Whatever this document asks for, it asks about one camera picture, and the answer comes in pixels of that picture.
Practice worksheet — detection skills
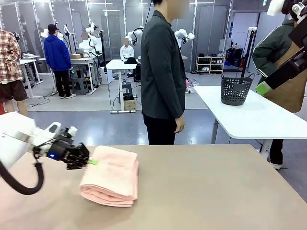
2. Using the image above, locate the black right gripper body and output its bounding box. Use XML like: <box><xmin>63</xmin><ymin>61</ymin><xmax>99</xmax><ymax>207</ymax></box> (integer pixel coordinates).
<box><xmin>288</xmin><ymin>22</ymin><xmax>307</xmax><ymax>50</ymax></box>

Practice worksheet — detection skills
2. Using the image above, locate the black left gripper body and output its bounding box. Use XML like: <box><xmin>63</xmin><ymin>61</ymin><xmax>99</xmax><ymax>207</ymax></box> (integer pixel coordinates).
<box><xmin>35</xmin><ymin>138</ymin><xmax>75</xmax><ymax>164</ymax></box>

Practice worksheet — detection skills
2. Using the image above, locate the pink towel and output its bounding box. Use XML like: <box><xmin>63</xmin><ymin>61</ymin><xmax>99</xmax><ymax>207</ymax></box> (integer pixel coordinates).
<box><xmin>79</xmin><ymin>145</ymin><xmax>140</xmax><ymax>208</ymax></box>

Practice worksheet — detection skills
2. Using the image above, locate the dark grey perforated plastic basket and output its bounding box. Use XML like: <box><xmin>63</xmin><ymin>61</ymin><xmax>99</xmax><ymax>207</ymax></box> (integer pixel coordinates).
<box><xmin>220</xmin><ymin>72</ymin><xmax>256</xmax><ymax>106</ymax></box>

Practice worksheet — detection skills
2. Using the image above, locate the person's right hand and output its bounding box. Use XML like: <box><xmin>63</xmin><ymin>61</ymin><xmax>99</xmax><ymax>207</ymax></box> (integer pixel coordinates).
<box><xmin>174</xmin><ymin>116</ymin><xmax>186</xmax><ymax>134</ymax></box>

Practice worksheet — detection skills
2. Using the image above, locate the person in brown apron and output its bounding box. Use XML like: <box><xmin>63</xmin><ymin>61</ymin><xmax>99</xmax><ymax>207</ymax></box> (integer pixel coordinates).
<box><xmin>251</xmin><ymin>18</ymin><xmax>307</xmax><ymax>171</ymax></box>

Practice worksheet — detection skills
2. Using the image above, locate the black tripod stand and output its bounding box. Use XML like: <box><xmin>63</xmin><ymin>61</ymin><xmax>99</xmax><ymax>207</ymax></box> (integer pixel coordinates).
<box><xmin>240</xmin><ymin>26</ymin><xmax>258</xmax><ymax>78</ymax></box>

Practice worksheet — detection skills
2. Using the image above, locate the black bags pile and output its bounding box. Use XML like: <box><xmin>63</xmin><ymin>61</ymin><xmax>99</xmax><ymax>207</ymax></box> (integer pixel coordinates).
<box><xmin>225</xmin><ymin>47</ymin><xmax>244</xmax><ymax>68</ymax></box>

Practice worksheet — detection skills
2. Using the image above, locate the large white table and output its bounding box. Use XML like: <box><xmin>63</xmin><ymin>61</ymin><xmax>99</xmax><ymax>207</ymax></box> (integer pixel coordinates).
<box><xmin>193</xmin><ymin>85</ymin><xmax>307</xmax><ymax>166</ymax></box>

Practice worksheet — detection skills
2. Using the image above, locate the large grey step stool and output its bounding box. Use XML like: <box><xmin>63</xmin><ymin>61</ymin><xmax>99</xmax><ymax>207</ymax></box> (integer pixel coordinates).
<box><xmin>70</xmin><ymin>77</ymin><xmax>88</xmax><ymax>95</ymax></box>

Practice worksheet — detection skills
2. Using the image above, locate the cardboard box with print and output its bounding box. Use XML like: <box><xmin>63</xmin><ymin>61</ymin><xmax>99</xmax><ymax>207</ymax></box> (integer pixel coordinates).
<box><xmin>123</xmin><ymin>99</ymin><xmax>137</xmax><ymax>111</ymax></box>

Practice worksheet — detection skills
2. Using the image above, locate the wooden shoe rack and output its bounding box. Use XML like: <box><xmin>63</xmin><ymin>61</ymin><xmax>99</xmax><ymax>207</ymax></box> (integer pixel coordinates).
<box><xmin>195</xmin><ymin>56</ymin><xmax>226</xmax><ymax>75</ymax></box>

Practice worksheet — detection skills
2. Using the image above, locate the small grey step stool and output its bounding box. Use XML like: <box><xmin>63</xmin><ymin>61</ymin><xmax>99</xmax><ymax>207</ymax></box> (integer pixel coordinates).
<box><xmin>121</xmin><ymin>82</ymin><xmax>133</xmax><ymax>97</ymax></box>

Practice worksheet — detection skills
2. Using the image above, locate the white desk with metal legs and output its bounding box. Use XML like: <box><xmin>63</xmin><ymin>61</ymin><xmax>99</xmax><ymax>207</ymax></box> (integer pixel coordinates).
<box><xmin>38</xmin><ymin>56</ymin><xmax>97</xmax><ymax>94</ymax></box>

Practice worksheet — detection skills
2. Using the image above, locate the white standing desk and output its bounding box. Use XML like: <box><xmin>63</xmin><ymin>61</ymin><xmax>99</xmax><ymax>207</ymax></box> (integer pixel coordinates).
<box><xmin>105</xmin><ymin>58</ymin><xmax>143</xmax><ymax>114</ymax></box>

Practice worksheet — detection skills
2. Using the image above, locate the white desk with clutter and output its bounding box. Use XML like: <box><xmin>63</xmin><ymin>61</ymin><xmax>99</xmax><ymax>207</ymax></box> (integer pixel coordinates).
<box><xmin>18</xmin><ymin>54</ymin><xmax>45</xmax><ymax>99</ymax></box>

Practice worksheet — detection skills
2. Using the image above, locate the pink cloth pile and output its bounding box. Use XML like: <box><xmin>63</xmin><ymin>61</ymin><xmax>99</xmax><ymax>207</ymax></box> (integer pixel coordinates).
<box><xmin>185</xmin><ymin>79</ymin><xmax>201</xmax><ymax>88</ymax></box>

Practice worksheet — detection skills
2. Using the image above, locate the black computer tower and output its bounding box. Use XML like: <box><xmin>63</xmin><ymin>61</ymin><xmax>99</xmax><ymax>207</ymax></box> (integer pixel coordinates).
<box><xmin>134</xmin><ymin>64</ymin><xmax>142</xmax><ymax>83</ymax></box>

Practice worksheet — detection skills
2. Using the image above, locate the person in blue hoodie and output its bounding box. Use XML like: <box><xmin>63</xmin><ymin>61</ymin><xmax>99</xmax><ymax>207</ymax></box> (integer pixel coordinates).
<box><xmin>43</xmin><ymin>23</ymin><xmax>77</xmax><ymax>100</ymax></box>

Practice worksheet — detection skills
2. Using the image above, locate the black pole stand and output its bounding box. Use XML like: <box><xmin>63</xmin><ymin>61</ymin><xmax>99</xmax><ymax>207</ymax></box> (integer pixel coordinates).
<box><xmin>99</xmin><ymin>30</ymin><xmax>108</xmax><ymax>73</ymax></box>

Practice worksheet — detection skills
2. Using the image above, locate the mannequin in plaid shirt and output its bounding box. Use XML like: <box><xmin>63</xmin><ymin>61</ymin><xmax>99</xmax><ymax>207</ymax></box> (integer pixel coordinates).
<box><xmin>0</xmin><ymin>28</ymin><xmax>29</xmax><ymax>118</ymax></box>

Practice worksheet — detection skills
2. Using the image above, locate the person in white shirt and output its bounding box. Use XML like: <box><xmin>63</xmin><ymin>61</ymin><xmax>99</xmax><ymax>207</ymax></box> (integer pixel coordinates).
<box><xmin>78</xmin><ymin>32</ymin><xmax>97</xmax><ymax>52</ymax></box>

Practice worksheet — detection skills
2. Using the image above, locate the person in white hoodie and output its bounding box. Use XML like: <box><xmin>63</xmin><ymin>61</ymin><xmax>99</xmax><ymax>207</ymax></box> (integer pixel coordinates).
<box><xmin>119</xmin><ymin>37</ymin><xmax>136</xmax><ymax>78</ymax></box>

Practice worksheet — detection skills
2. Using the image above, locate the person in dark grey jacket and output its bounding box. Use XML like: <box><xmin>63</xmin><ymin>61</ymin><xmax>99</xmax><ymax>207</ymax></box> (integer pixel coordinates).
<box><xmin>141</xmin><ymin>0</ymin><xmax>187</xmax><ymax>146</ymax></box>

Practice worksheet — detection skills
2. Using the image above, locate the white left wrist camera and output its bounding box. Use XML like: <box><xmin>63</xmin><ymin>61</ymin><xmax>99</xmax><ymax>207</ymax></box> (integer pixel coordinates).
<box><xmin>59</xmin><ymin>126</ymin><xmax>79</xmax><ymax>145</ymax></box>

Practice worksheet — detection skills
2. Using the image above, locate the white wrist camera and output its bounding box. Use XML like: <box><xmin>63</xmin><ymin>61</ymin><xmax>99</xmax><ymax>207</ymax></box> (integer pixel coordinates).
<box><xmin>266</xmin><ymin>0</ymin><xmax>307</xmax><ymax>25</ymax></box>
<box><xmin>59</xmin><ymin>126</ymin><xmax>79</xmax><ymax>145</ymax></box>

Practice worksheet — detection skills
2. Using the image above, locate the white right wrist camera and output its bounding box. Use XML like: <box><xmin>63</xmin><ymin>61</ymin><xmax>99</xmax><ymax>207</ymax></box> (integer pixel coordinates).
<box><xmin>266</xmin><ymin>0</ymin><xmax>307</xmax><ymax>25</ymax></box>

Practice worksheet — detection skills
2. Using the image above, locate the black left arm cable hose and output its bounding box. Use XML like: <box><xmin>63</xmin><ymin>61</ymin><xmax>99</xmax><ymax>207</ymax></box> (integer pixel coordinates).
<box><xmin>0</xmin><ymin>143</ymin><xmax>46</xmax><ymax>196</ymax></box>

